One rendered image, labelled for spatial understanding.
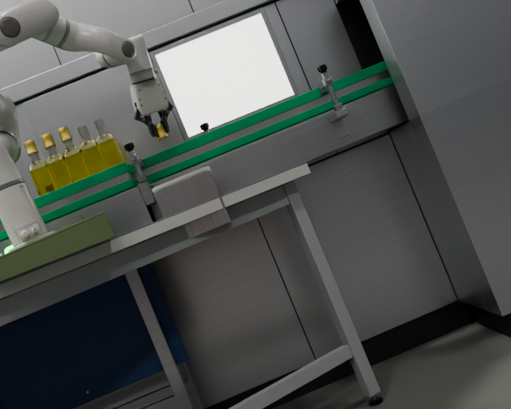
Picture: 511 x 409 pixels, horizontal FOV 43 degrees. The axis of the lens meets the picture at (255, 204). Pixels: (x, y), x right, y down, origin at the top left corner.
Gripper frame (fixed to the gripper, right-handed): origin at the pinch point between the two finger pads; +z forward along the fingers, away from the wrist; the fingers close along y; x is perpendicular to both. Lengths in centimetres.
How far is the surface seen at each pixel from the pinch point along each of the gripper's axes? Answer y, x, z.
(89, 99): 6.4, -33.3, -13.6
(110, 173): 18.3, -3.2, 8.5
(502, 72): -85, 63, 11
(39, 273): 55, 27, 21
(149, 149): -4.1, -21.4, 8.1
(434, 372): -40, 54, 93
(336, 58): -71, 7, -4
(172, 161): -2.4, -2.7, 11.5
